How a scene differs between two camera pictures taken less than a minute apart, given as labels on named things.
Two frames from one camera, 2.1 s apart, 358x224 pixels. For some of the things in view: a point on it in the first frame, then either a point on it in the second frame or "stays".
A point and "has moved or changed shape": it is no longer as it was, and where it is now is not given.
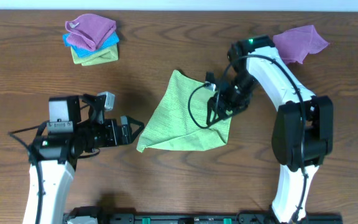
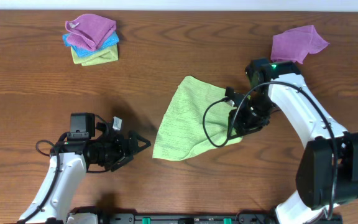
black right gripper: (229, 106) → (244, 126)
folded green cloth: (110, 55) stays
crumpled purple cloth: (293, 44) stays
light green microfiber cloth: (179, 122) has moved or changed shape
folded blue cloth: (112, 41) stays
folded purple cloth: (89, 30) stays
